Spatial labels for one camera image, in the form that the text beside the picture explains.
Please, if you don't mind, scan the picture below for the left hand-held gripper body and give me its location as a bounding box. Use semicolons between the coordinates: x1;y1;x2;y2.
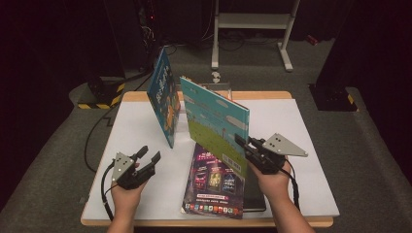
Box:
111;151;154;191

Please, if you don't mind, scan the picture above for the white frame desk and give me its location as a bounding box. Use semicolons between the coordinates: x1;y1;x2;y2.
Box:
211;0;300;73

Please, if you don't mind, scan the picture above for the hand-held gripper cable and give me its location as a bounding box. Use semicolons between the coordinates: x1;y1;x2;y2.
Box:
284;159;301;212
100;160;117;222

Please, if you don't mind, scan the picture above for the purple science fiction magazine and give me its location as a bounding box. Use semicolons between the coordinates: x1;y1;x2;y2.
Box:
181;143;247;220

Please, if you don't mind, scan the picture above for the person's left hand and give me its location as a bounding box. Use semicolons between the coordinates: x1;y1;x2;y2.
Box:
110;179;149;225

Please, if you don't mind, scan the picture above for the right hand-held gripper cable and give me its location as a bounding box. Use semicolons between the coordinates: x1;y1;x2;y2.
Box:
284;159;301;212

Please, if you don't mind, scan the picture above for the clear acrylic book rack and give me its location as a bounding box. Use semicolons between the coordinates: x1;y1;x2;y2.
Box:
176;82;234;134

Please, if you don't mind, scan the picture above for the dark blue picture book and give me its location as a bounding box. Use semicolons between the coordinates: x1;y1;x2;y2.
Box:
146;48;182;150

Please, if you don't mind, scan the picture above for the left hand-held gripper cable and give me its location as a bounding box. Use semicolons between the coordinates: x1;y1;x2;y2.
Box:
100;160;117;222

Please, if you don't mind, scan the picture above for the light blue green picture book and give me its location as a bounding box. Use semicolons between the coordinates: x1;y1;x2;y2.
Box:
179;76;251;179

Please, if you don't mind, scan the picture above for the black cable coil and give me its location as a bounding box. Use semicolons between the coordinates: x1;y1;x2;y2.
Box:
219;30;248;52

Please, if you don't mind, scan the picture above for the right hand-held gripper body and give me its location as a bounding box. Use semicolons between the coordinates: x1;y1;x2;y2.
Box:
245;133;309;176

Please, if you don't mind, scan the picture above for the person's right hand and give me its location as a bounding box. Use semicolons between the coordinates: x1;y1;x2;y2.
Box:
249;159;292;210

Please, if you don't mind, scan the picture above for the long black floor cable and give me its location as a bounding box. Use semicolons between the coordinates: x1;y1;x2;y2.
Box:
84;45;172;173

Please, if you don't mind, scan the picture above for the dark computer equipment with cables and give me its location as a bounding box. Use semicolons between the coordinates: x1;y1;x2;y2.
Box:
137;0;163;72

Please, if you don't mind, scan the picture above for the black notebook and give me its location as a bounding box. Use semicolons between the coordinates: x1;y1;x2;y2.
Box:
242;164;267;213

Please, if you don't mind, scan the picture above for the black yellow striped stand base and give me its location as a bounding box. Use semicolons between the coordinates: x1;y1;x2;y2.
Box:
77;76;126;111
308;83;360;113

